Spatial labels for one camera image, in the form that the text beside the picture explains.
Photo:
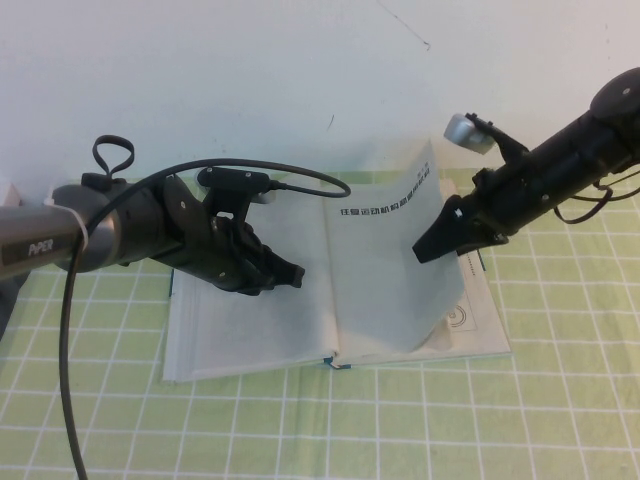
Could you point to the white and grey box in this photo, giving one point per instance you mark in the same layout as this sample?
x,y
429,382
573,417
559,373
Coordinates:
x,y
7,195

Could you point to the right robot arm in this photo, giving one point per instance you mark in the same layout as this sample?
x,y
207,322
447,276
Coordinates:
x,y
575,150

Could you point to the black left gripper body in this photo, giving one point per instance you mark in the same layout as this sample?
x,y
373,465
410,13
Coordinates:
x,y
230,260

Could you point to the white-paged book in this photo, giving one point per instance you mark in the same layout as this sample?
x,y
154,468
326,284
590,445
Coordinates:
x,y
300,280

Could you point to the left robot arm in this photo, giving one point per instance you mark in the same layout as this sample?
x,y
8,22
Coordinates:
x,y
135,230

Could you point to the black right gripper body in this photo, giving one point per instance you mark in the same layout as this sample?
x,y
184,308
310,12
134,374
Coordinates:
x,y
495,205

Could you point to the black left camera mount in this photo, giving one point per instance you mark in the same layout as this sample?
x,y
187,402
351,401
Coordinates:
x,y
230,195

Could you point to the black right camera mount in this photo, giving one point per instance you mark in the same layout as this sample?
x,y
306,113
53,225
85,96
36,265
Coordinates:
x,y
510,147

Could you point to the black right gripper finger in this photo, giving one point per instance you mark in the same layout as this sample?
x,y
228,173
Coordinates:
x,y
475,241
442,232

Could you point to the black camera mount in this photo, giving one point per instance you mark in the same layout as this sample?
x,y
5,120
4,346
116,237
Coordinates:
x,y
510,147
230,195

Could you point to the green white-checked tablecloth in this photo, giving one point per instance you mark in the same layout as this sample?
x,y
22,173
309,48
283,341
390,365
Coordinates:
x,y
450,425

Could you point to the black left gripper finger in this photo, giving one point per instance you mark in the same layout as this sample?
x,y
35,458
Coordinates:
x,y
290,272
262,285

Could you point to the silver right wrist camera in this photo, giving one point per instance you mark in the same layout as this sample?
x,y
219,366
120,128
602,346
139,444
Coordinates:
x,y
462,132

